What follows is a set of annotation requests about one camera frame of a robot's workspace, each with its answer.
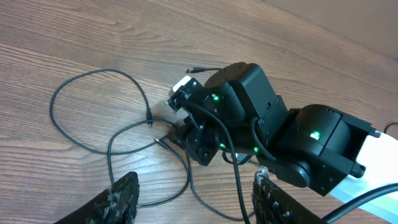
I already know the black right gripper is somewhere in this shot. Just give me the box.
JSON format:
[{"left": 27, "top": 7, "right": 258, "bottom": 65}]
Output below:
[{"left": 168, "top": 116, "right": 224, "bottom": 166}]

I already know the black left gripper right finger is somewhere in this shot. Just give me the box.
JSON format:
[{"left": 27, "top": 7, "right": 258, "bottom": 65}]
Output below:
[{"left": 252, "top": 167, "right": 326, "bottom": 224}]

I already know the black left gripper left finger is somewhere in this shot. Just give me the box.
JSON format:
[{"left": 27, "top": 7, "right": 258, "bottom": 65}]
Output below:
[{"left": 55, "top": 172, "right": 139, "bottom": 224}]

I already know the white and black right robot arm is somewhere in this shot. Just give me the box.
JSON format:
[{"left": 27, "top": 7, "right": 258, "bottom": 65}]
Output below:
[{"left": 168, "top": 62, "right": 397, "bottom": 223}]

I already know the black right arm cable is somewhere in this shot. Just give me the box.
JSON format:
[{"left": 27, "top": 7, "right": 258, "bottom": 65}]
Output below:
[{"left": 175, "top": 95, "right": 398, "bottom": 224}]

